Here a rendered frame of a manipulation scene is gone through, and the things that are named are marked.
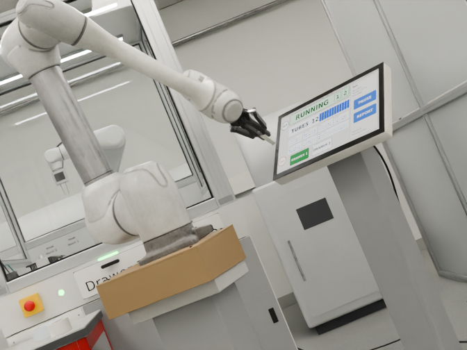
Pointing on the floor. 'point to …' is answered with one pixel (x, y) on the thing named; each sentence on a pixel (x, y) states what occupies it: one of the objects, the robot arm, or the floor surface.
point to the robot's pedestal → (203, 317)
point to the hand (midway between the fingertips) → (267, 137)
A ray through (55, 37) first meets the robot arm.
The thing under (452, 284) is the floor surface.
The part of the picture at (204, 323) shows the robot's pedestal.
